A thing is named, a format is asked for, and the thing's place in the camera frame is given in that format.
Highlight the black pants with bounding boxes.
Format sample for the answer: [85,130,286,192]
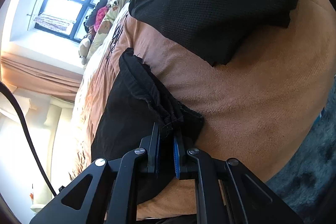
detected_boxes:
[90,47,206,205]

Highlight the pink clothing pile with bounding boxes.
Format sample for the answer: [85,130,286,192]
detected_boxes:
[93,6,109,32]

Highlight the grey fluffy rug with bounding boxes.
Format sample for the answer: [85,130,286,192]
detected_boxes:
[265,103,336,224]

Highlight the orange bed blanket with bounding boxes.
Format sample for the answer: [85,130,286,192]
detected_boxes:
[68,0,336,221]

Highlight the cream padded headboard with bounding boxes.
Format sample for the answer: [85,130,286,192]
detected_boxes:
[26,94,74,194]

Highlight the left pink curtain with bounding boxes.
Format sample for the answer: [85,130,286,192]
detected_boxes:
[1,53,82,102]

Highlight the hanging patterned garment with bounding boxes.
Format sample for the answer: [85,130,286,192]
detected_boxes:
[34,13,76,34]

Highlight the teddy bear print pillow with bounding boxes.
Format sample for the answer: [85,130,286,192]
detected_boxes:
[87,0,130,61]

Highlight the black framed window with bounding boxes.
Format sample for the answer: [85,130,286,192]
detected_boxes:
[34,0,113,44]

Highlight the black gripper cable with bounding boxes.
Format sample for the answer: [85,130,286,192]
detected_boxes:
[0,80,59,198]

